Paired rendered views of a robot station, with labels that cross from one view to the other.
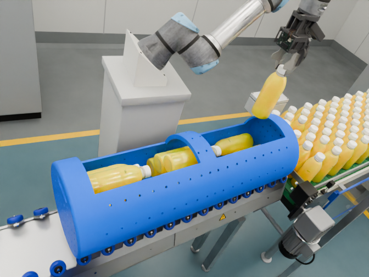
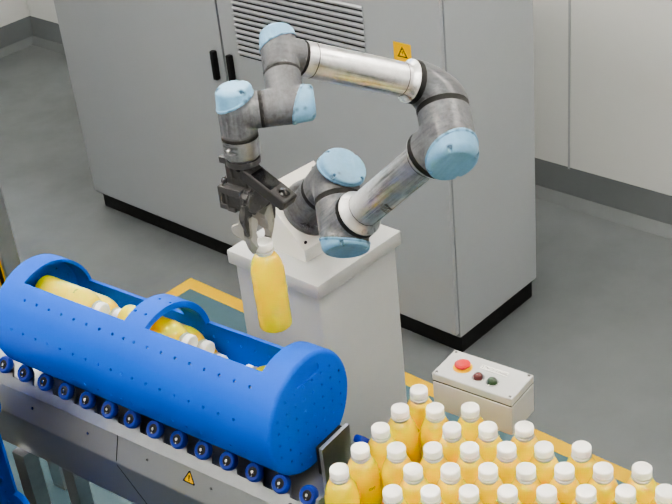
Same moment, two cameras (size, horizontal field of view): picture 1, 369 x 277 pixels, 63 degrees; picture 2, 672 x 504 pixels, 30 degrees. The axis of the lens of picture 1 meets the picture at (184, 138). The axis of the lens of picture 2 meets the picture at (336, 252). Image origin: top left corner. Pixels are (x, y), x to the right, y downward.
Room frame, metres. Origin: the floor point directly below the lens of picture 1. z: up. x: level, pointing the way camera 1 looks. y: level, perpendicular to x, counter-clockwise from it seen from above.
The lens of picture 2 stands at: (0.87, -2.49, 2.75)
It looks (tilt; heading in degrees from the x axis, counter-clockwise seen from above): 31 degrees down; 83
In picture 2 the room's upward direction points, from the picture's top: 6 degrees counter-clockwise
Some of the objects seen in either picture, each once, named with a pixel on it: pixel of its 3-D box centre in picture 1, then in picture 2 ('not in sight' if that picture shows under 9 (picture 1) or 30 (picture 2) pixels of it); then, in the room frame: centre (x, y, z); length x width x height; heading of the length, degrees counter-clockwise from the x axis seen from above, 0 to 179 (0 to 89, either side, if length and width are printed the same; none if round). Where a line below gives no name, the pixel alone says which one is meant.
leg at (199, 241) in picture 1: (208, 225); not in sight; (1.09, -0.31, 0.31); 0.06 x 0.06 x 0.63; 44
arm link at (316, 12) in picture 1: (313, 5); (240, 147); (0.99, -0.23, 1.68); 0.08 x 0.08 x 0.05
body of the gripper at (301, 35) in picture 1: (297, 31); (243, 182); (0.99, -0.22, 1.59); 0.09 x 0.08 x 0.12; 133
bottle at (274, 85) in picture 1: (270, 93); (270, 286); (1.01, -0.25, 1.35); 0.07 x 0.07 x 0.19
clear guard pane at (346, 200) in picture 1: (352, 198); not in sight; (1.33, -1.05, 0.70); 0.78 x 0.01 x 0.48; 134
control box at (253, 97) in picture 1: (266, 103); (483, 391); (1.44, -0.36, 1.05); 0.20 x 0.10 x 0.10; 134
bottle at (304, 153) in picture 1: (296, 160); (364, 489); (1.13, -0.54, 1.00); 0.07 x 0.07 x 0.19
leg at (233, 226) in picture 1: (221, 245); not in sight; (0.99, -0.41, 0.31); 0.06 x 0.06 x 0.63; 44
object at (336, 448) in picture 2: not in sight; (334, 457); (1.08, -0.41, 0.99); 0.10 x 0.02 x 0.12; 44
